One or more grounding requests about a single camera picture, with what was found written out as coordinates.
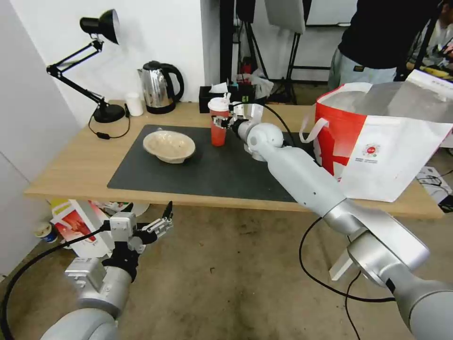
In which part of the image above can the black desk lamp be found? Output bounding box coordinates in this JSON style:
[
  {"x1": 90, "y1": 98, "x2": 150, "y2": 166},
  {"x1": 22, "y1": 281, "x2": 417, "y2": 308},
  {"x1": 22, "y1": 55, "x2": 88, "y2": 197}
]
[{"x1": 46, "y1": 8, "x2": 126, "y2": 124}]

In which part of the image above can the white table leg foot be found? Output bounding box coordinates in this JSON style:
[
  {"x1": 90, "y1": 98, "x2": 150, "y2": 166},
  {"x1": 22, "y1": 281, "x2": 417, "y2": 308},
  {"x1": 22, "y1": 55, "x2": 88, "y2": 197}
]
[{"x1": 328, "y1": 244, "x2": 358, "y2": 282}]

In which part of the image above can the red and white takeout bag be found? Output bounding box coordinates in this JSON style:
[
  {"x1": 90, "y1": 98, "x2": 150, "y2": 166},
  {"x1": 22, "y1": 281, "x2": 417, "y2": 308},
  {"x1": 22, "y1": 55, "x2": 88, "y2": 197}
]
[{"x1": 299, "y1": 69, "x2": 453, "y2": 203}]

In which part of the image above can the white printed box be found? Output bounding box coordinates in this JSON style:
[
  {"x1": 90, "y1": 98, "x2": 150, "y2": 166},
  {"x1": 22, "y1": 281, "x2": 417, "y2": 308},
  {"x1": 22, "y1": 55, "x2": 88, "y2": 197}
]
[{"x1": 417, "y1": 165, "x2": 453, "y2": 206}]

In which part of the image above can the black lamp cable with switch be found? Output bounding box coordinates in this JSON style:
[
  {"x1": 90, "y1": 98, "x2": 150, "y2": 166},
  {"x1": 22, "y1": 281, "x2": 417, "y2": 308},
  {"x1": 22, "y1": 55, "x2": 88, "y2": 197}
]
[{"x1": 87, "y1": 103, "x2": 132, "y2": 141}]

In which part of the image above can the red and white cardboard box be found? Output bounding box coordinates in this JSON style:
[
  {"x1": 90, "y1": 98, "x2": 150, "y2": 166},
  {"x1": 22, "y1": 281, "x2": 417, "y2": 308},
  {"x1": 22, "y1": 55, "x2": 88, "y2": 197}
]
[{"x1": 49, "y1": 199, "x2": 123, "y2": 258}]

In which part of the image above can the small white cylinder cup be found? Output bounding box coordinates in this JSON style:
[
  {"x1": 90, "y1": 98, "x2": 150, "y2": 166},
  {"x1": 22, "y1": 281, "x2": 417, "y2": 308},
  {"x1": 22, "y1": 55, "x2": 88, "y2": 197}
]
[{"x1": 126, "y1": 92, "x2": 144, "y2": 117}]

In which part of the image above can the grey hanging panel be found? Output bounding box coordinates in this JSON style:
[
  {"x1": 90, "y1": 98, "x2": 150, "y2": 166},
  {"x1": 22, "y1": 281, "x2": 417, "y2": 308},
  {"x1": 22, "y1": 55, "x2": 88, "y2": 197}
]
[{"x1": 264, "y1": 0, "x2": 307, "y2": 34}]

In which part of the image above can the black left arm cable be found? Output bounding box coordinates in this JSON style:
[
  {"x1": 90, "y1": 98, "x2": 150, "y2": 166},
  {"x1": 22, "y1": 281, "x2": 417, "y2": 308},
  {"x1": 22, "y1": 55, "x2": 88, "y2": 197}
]
[{"x1": 0, "y1": 220, "x2": 111, "y2": 340}]

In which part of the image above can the crumpled beige paper bowl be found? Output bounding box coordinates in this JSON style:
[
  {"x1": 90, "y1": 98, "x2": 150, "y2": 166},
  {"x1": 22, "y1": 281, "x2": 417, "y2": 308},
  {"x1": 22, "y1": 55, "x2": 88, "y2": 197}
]
[{"x1": 143, "y1": 131, "x2": 197, "y2": 164}]

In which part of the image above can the black box with green display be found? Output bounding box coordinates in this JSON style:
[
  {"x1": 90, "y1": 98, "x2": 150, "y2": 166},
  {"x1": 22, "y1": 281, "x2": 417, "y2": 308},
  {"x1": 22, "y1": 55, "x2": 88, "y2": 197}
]
[{"x1": 230, "y1": 82, "x2": 255, "y2": 105}]

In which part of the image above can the black tissue box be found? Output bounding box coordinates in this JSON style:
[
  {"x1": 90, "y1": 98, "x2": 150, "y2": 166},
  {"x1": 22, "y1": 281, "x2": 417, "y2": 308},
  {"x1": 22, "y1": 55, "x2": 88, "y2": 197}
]
[{"x1": 198, "y1": 82, "x2": 231, "y2": 114}]

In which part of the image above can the black table mat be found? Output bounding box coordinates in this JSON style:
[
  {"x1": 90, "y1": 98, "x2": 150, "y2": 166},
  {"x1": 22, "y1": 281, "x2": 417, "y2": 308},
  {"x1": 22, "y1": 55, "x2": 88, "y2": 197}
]
[{"x1": 107, "y1": 124, "x2": 319, "y2": 204}]

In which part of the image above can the crumpled clear plastic bag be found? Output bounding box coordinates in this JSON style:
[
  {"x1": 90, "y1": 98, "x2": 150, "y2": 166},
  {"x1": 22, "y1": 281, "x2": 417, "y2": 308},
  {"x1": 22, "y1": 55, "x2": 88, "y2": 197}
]
[{"x1": 247, "y1": 69, "x2": 275, "y2": 100}]

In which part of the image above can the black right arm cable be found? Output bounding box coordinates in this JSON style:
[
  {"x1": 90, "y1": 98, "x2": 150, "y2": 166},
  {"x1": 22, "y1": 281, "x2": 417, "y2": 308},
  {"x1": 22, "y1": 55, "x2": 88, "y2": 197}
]
[{"x1": 299, "y1": 215, "x2": 418, "y2": 340}]

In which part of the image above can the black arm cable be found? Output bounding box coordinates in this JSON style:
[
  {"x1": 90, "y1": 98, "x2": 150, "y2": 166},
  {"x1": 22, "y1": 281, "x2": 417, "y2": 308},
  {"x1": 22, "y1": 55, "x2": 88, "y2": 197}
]
[
  {"x1": 299, "y1": 215, "x2": 418, "y2": 340},
  {"x1": 0, "y1": 220, "x2": 111, "y2": 340}
]

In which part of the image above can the red cup with white lid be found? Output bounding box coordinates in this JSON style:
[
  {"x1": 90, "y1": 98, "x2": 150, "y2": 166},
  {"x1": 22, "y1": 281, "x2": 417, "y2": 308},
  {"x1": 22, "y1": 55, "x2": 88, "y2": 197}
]
[{"x1": 207, "y1": 97, "x2": 229, "y2": 147}]

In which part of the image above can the stainless steel electric kettle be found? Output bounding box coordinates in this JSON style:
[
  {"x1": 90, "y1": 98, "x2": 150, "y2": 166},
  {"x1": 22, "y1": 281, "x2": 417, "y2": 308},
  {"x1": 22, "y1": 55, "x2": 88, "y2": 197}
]
[{"x1": 137, "y1": 60, "x2": 185, "y2": 114}]

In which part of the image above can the white instant noodle cup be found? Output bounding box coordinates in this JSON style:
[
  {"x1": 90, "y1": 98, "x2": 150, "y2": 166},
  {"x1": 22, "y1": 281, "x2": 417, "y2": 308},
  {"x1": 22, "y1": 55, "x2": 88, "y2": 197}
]
[{"x1": 34, "y1": 221, "x2": 59, "y2": 244}]

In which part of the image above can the person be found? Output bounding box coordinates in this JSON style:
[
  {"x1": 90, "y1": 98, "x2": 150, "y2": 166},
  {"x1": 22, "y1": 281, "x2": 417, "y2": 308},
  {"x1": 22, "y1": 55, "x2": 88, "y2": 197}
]
[
  {"x1": 328, "y1": 0, "x2": 439, "y2": 94},
  {"x1": 426, "y1": 0, "x2": 453, "y2": 68}
]

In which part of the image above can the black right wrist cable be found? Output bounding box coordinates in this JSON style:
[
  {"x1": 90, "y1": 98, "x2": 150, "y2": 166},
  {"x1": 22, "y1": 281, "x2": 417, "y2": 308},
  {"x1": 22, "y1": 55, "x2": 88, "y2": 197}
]
[{"x1": 232, "y1": 102, "x2": 312, "y2": 151}]

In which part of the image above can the black tripod stand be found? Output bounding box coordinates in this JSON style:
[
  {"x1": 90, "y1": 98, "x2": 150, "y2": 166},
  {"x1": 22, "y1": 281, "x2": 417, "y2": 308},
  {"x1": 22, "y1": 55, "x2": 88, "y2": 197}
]
[{"x1": 232, "y1": 0, "x2": 309, "y2": 105}]

